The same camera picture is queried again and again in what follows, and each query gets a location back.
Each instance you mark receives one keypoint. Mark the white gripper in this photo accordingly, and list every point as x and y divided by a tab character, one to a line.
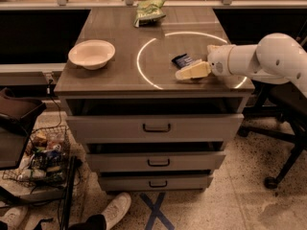
218	62

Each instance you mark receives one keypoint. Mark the dark blue rxbar wrapper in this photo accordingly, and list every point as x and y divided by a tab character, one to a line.
182	61

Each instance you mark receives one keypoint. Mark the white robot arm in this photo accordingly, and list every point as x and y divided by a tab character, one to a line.
276	58

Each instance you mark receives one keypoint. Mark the white paper bowl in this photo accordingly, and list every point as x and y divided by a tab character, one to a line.
92	54

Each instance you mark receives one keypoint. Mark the green chip bag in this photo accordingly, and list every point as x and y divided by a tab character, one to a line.
148	12

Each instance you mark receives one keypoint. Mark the grey drawer cabinet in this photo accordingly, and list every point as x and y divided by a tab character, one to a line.
141	79

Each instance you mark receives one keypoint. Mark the bottom grey drawer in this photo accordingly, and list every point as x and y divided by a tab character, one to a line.
155	183

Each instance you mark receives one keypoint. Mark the blue tape cross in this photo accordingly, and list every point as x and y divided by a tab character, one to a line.
156	212

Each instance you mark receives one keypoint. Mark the white right sneaker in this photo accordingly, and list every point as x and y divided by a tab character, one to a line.
116	210

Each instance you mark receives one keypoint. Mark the white sneaker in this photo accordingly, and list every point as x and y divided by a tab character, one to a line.
116	210
13	218

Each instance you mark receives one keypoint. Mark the dark brown bin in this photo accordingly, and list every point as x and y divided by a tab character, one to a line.
17	120

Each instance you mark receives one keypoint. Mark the white left sneaker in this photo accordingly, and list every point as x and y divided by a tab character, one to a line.
13	218

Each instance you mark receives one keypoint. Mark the wire basket with items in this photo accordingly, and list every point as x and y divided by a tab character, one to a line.
45	160

